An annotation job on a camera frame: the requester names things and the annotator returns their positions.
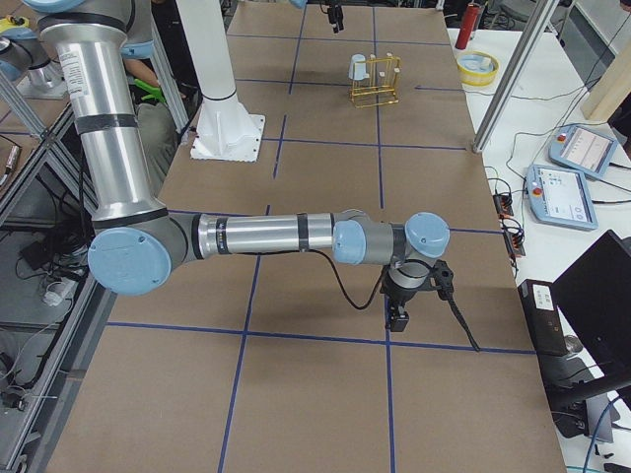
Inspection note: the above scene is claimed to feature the light blue plastic cup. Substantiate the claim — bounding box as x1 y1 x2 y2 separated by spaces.
348 54 370 82

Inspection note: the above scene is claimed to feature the blue tape strip lengthwise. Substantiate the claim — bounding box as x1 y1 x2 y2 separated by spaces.
371 7 396 473

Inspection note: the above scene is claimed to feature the red bottle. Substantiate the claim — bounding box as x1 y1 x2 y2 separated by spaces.
455 2 480 50

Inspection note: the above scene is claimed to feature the yellow rimmed tape roll bowl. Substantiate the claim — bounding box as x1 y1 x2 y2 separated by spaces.
456 51 500 87

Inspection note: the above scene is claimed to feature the person in dark clothes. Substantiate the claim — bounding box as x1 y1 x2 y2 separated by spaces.
123 1 198 194

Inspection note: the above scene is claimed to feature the orange black connector block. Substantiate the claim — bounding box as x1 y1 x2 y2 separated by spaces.
492 193 514 217

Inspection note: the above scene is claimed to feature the upper teach pendant tablet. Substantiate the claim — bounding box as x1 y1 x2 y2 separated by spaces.
548 124 618 180

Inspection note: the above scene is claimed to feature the teach pendant tablet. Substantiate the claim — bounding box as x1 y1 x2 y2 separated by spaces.
526 165 598 231
548 124 618 180

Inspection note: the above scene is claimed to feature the lower teach pendant tablet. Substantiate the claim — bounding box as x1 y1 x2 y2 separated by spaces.
526 165 598 231

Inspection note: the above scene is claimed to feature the wooden board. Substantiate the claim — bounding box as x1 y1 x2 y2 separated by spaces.
581 43 631 122

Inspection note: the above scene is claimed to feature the black monitor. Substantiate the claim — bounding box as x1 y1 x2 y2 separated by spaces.
552 230 630 369

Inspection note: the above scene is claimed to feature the blue tape strip crosswise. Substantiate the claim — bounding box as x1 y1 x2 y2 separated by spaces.
105 321 535 356

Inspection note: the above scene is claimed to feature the black computer box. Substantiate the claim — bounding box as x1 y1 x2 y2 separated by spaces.
518 279 567 357

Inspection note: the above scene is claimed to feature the white power strip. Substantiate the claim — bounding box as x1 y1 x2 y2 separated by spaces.
42 279 75 306

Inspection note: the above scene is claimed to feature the yellow wire cup holder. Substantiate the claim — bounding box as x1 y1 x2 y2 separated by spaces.
349 52 401 108

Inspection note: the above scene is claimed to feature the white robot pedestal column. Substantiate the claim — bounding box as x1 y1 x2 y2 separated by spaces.
176 0 265 163

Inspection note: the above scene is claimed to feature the aluminium frame post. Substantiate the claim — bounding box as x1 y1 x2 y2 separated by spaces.
472 0 558 153

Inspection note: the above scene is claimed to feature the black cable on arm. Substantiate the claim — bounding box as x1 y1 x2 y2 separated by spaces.
305 248 390 311

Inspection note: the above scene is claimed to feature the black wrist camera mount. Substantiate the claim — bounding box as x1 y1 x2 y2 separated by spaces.
380 258 434 332

